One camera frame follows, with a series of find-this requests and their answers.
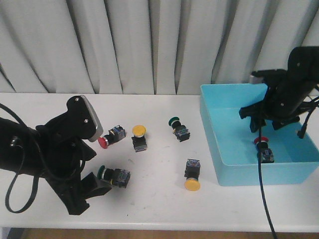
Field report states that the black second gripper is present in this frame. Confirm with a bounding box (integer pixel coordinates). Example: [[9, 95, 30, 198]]
[[239, 76, 316, 132]]

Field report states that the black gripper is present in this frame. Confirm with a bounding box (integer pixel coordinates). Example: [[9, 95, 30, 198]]
[[36, 124, 112, 215]]

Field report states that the red push button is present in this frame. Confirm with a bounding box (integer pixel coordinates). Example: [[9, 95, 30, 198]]
[[254, 136, 274, 163], [98, 125, 126, 149]]

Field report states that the yellow push button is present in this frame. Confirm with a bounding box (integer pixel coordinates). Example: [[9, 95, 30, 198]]
[[184, 159, 200, 191], [132, 125, 147, 152]]

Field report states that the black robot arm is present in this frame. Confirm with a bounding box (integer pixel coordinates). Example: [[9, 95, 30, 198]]
[[0, 119, 112, 215]]

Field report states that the black second robot arm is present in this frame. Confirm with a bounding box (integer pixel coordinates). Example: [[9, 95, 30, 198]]
[[239, 46, 319, 132]]

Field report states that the blue plastic box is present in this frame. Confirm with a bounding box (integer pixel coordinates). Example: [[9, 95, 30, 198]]
[[200, 84, 319, 186]]

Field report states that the green push button lower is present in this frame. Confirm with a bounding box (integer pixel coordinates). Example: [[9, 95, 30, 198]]
[[97, 165, 131, 188]]

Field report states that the green push button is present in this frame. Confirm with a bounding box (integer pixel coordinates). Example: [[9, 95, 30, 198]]
[[168, 117, 190, 142], [97, 165, 131, 188]]

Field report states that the green push button upper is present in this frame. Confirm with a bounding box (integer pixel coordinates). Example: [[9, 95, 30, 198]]
[[168, 117, 190, 142]]

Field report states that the grey pleated curtain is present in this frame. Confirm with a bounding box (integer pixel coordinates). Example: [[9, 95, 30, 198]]
[[0, 0, 319, 95]]

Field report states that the black cable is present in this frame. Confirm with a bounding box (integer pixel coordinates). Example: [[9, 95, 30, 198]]
[[256, 97, 319, 239], [0, 103, 50, 214]]

